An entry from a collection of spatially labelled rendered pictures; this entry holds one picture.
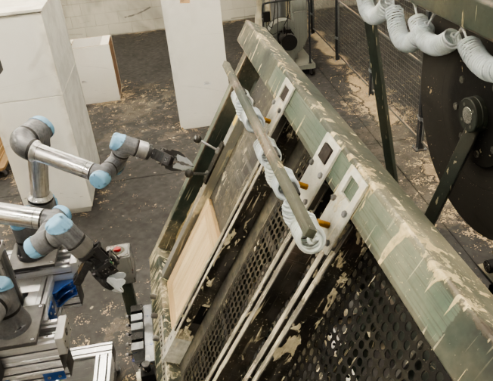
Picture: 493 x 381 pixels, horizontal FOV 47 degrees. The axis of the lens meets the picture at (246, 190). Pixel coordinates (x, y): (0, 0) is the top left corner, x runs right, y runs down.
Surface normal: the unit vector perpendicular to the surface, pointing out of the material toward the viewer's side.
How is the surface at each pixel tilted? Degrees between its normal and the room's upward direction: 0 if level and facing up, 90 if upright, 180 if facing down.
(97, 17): 90
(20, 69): 90
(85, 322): 0
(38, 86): 90
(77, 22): 90
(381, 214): 60
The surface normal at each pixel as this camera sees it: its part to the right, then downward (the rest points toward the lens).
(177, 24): 0.15, 0.50
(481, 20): -0.98, 0.17
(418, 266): -0.89, -0.29
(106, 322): -0.08, -0.85
